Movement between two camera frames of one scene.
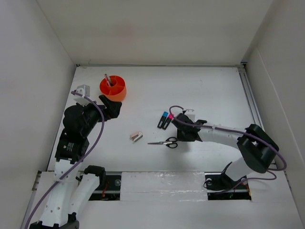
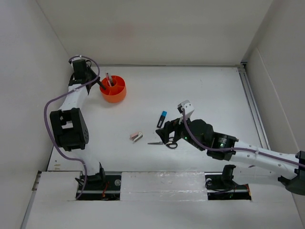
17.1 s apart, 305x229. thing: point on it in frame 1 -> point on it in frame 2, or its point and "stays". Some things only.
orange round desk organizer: (116, 91) stays
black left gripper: (111, 108) -> (90, 70)
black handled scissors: (170, 142) stays
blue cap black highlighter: (162, 119) stays
